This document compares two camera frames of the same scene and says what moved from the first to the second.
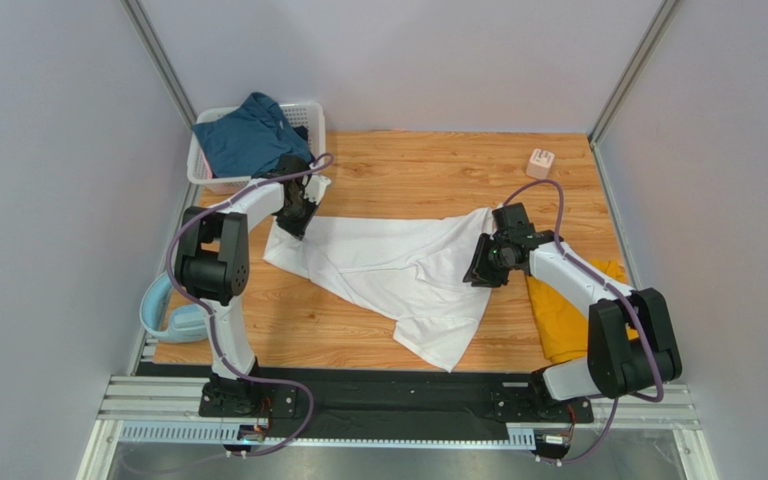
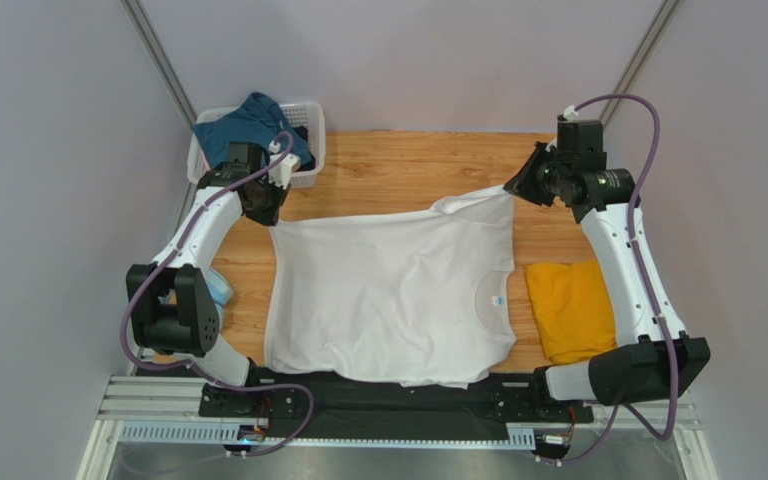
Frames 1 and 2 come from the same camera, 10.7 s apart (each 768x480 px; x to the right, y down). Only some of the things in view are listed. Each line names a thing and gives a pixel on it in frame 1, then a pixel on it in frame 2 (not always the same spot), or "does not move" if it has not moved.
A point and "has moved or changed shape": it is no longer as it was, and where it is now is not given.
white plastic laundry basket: x=310 y=119 does not move
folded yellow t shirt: x=563 y=327 does not move
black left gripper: x=298 y=229 to x=269 y=217
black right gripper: x=482 y=260 to x=531 y=177
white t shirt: x=414 y=268 has moved or changed shape
